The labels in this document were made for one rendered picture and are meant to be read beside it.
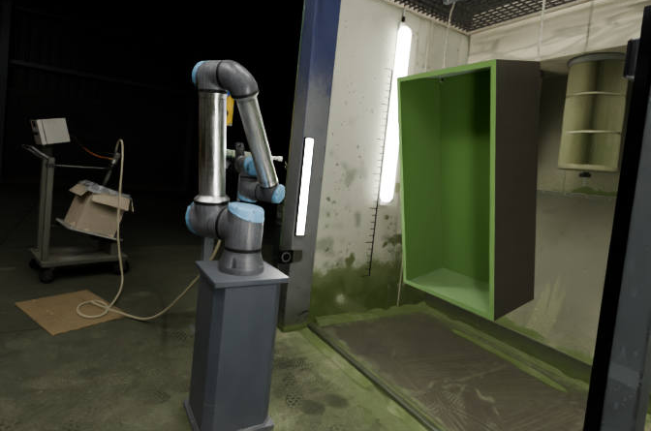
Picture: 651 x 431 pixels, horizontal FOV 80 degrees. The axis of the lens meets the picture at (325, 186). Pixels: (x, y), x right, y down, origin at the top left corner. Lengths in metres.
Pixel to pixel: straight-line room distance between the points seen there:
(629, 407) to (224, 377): 1.27
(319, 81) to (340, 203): 0.82
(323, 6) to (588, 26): 1.66
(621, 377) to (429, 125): 1.79
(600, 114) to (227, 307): 2.45
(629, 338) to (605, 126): 2.20
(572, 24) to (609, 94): 0.51
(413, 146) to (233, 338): 1.42
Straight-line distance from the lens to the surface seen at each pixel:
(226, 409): 1.77
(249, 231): 1.58
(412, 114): 2.31
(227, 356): 1.65
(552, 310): 2.94
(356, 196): 2.71
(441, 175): 2.51
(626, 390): 0.90
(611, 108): 2.99
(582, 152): 2.93
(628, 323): 0.87
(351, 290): 2.86
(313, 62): 2.55
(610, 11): 3.04
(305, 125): 2.47
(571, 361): 2.81
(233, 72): 1.59
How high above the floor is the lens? 1.11
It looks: 3 degrees down
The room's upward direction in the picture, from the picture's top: 6 degrees clockwise
